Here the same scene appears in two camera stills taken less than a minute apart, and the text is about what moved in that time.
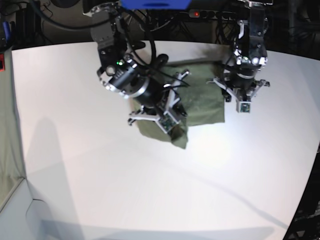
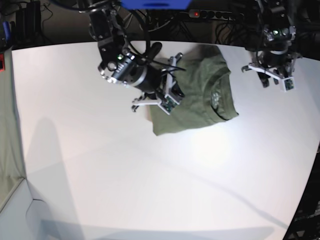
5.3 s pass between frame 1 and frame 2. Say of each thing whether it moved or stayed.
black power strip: stayed
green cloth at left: stayed
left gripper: moved
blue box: stayed
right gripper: moved
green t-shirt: moved
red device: stayed
